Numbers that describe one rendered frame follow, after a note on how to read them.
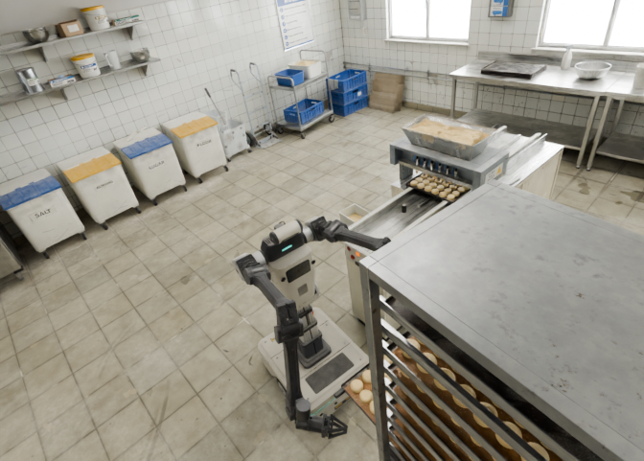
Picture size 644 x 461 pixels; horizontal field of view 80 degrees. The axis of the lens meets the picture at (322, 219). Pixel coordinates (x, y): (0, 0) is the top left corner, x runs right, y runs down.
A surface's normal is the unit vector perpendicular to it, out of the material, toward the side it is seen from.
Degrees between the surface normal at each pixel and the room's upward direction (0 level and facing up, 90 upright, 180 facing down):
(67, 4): 90
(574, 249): 0
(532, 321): 0
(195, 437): 0
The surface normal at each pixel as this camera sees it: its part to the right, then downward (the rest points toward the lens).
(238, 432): -0.13, -0.81
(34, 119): 0.68, 0.35
